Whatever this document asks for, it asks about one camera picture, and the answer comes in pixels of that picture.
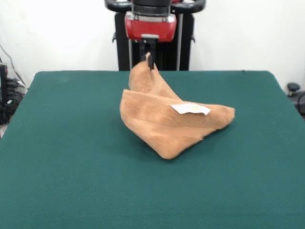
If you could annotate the tan terry towel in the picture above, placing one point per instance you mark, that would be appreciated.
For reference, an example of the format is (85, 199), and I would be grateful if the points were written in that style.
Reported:
(166, 128)

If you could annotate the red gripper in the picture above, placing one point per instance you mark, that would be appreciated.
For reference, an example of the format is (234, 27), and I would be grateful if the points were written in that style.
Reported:
(150, 29)

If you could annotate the black box device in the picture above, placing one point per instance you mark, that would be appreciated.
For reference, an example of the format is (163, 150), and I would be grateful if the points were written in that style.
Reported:
(3, 90)

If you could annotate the black round caster foot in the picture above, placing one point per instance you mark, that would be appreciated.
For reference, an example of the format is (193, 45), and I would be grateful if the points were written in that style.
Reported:
(293, 87)

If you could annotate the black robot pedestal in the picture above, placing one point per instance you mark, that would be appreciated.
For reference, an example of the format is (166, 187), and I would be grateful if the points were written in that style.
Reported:
(186, 35)

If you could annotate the dark green table cloth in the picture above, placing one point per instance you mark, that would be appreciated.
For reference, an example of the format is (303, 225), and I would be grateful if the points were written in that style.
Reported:
(71, 167)

